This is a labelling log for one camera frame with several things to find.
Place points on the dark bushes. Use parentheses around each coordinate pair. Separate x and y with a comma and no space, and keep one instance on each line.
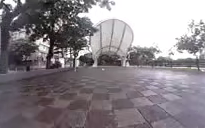
(143,56)

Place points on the small slender tree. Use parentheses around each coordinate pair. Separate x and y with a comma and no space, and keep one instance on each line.
(195,41)

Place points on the pale building behind trees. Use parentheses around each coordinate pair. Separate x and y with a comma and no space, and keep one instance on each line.
(36,53)

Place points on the row of large trees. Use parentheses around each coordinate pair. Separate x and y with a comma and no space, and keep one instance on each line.
(50,30)

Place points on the checkered paved plaza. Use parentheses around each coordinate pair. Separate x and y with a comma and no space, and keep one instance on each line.
(110,96)

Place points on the white shell-shaped canopy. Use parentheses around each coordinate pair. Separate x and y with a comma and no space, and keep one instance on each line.
(112,38)

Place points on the low railing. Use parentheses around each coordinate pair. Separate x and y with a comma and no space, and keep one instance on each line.
(186,63)

